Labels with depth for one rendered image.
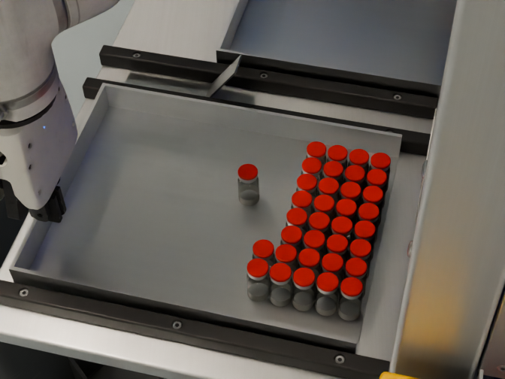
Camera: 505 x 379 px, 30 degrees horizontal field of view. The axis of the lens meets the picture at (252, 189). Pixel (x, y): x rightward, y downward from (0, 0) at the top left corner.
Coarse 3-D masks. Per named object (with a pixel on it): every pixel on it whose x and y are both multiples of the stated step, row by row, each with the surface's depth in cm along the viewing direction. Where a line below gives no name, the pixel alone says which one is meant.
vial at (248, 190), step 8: (256, 176) 96; (240, 184) 97; (248, 184) 96; (256, 184) 97; (240, 192) 98; (248, 192) 97; (256, 192) 98; (240, 200) 99; (248, 200) 98; (256, 200) 99
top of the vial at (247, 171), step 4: (244, 164) 97; (248, 164) 97; (240, 168) 96; (244, 168) 96; (248, 168) 96; (252, 168) 96; (256, 168) 96; (240, 172) 96; (244, 172) 96; (248, 172) 96; (252, 172) 96; (256, 172) 96; (240, 176) 96; (244, 176) 96; (248, 176) 96; (252, 176) 96
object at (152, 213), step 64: (128, 128) 106; (192, 128) 106; (256, 128) 105; (320, 128) 102; (64, 192) 100; (128, 192) 101; (192, 192) 100; (64, 256) 96; (128, 256) 95; (192, 256) 95; (256, 320) 87; (320, 320) 90
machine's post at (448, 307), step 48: (480, 0) 45; (480, 48) 47; (480, 96) 50; (432, 144) 54; (480, 144) 52; (432, 192) 56; (480, 192) 55; (432, 240) 60; (480, 240) 59; (432, 288) 64; (480, 288) 63; (432, 336) 69; (480, 336) 67
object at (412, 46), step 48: (240, 0) 116; (288, 0) 120; (336, 0) 119; (384, 0) 119; (432, 0) 119; (240, 48) 114; (288, 48) 114; (336, 48) 114; (384, 48) 114; (432, 48) 113; (432, 96) 106
